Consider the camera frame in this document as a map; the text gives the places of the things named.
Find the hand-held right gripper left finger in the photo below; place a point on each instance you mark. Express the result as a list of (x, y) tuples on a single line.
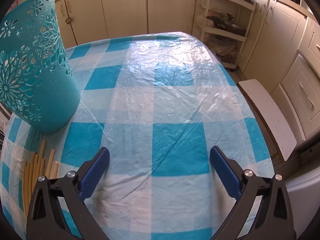
[(96, 172)]

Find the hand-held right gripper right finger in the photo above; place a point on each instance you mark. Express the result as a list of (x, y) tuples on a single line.
[(226, 172)]

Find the group of wooden chopsticks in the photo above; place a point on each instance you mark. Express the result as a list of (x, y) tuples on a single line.
[(37, 165)]

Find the teal perforated plastic basket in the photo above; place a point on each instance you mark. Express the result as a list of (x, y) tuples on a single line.
[(50, 92)]

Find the white wooden stool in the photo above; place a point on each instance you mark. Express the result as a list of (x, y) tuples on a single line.
[(270, 115)]

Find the white appliance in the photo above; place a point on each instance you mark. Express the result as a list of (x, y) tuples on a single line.
[(302, 205)]

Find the blue white checked tablecloth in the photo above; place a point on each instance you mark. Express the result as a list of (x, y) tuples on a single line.
[(160, 92)]

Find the clear plastic food bags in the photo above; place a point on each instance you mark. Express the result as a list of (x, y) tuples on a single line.
[(225, 50)]

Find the cream drawer base cabinet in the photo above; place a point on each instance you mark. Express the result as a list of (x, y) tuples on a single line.
[(282, 42)]

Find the dark lidded cooking pot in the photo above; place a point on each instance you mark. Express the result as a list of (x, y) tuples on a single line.
[(230, 27)]

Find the cream sink base cabinet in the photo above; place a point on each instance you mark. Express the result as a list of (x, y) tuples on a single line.
[(125, 12)]

